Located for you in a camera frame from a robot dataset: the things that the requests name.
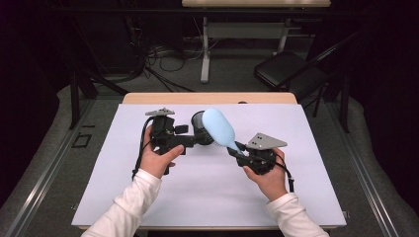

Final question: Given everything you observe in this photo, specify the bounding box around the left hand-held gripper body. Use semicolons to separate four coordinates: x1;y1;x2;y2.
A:
144;107;187;156

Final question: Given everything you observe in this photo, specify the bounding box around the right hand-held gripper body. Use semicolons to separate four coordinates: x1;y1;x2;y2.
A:
236;132;289;176

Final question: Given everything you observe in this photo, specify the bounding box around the black mesh cup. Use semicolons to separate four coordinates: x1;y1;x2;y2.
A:
191;110;216;146

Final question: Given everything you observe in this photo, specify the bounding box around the light blue hairbrush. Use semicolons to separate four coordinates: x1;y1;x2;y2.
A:
201;107;246;156

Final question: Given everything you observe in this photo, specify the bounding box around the person's left hand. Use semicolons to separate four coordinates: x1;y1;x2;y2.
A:
139;126;186;180

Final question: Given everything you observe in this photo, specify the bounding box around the person's right hand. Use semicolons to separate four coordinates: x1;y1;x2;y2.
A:
242;148;290;202

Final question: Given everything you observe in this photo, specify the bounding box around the white table mat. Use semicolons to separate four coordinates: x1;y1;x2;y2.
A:
71;103;348;228

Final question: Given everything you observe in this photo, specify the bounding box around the black folding chair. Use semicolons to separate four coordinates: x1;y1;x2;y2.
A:
253;31;361;119

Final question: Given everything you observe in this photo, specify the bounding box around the black metal stand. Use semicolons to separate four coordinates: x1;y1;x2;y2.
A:
339;70;351;134
52;16;130;130

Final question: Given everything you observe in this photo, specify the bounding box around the white-framed desk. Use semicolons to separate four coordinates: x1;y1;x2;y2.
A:
181;0;332;84

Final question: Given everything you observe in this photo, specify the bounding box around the left hand-held gripper black cable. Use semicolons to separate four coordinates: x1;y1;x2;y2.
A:
131;117;156;181

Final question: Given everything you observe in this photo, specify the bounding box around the hand-held gripper black cable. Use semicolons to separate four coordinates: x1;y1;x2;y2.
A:
262;153;295;194
131;117;156;181

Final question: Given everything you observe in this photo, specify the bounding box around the right hand-held gripper black cable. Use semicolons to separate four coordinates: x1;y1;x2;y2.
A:
262;153;295;194

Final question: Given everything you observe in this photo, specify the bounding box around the tangle of floor cables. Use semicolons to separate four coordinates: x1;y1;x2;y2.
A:
129;18;199;93

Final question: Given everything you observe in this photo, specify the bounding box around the metal floor rail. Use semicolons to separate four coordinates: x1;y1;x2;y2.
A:
5;98;97;237
324;102;402;237

